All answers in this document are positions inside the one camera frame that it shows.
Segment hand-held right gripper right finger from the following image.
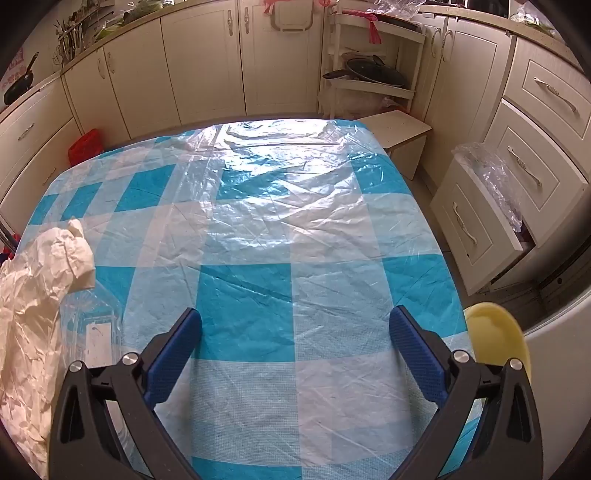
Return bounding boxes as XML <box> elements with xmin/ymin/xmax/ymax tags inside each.
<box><xmin>389</xmin><ymin>305</ymin><xmax>543</xmax><ymax>480</ymax></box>

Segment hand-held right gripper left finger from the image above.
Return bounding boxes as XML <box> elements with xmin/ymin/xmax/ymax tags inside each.
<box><xmin>50</xmin><ymin>307</ymin><xmax>204</xmax><ymax>480</ymax></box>

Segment clear plastic bottle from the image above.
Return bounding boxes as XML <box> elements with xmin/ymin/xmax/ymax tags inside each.
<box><xmin>60</xmin><ymin>288</ymin><xmax>124</xmax><ymax>370</ymax></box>

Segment yellow plastic bin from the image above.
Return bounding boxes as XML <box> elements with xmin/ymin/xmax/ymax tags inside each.
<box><xmin>463</xmin><ymin>302</ymin><xmax>532</xmax><ymax>384</ymax></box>

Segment white paper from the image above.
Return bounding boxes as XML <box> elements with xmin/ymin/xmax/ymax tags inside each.
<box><xmin>0</xmin><ymin>218</ymin><xmax>97</xmax><ymax>467</ymax></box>

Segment open cream drawer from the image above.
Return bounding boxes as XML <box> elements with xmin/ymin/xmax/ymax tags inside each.
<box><xmin>429</xmin><ymin>150</ymin><xmax>539</xmax><ymax>296</ymax></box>

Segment white door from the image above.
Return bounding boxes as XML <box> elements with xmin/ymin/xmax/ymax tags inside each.
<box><xmin>522</xmin><ymin>272</ymin><xmax>591</xmax><ymax>480</ymax></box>

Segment blue checkered plastic tablecloth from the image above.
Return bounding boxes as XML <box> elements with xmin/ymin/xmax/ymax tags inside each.
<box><xmin>16</xmin><ymin>117</ymin><xmax>481</xmax><ymax>480</ymax></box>

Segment clear plastic bag in drawer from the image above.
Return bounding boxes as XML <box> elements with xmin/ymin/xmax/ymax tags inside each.
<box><xmin>451</xmin><ymin>142</ymin><xmax>525</xmax><ymax>232</ymax></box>

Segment white wooden stool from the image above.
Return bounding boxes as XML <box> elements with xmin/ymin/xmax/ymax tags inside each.
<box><xmin>355</xmin><ymin>110</ymin><xmax>432</xmax><ymax>181</ymax></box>

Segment red plastic basket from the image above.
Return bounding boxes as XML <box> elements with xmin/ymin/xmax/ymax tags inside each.
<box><xmin>68</xmin><ymin>128</ymin><xmax>103</xmax><ymax>167</ymax></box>

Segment cream kitchen cabinets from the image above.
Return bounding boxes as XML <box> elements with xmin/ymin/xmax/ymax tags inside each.
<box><xmin>0</xmin><ymin>0</ymin><xmax>591</xmax><ymax>296</ymax></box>

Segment black frying pan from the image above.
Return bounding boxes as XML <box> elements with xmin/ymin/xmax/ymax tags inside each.
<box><xmin>4</xmin><ymin>52</ymin><xmax>40</xmax><ymax>106</ymax></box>

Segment white shelf rack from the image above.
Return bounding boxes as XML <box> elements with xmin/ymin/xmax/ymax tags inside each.
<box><xmin>318</xmin><ymin>11</ymin><xmax>428</xmax><ymax>118</ymax></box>

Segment dark baking tray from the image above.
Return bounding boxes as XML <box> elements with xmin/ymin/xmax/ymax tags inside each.
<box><xmin>382</xmin><ymin>16</ymin><xmax>426</xmax><ymax>32</ymax></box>

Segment metal utensil rack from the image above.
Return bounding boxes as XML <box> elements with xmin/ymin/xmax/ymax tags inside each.
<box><xmin>53</xmin><ymin>11</ymin><xmax>93</xmax><ymax>65</ymax></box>

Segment crumpled clear plastic bag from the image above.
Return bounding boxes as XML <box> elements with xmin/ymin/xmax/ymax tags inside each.
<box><xmin>372</xmin><ymin>0</ymin><xmax>423</xmax><ymax>21</ymax></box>

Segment white hanging bin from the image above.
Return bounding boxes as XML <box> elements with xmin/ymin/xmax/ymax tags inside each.
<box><xmin>270</xmin><ymin>0</ymin><xmax>315</xmax><ymax>33</ymax></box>

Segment green vegetables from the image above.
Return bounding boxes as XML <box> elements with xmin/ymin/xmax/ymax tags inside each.
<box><xmin>95</xmin><ymin>0</ymin><xmax>164</xmax><ymax>33</ymax></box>

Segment red patterned wall sticker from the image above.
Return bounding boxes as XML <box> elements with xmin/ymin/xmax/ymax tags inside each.
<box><xmin>0</xmin><ymin>46</ymin><xmax>25</xmax><ymax>89</ymax></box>

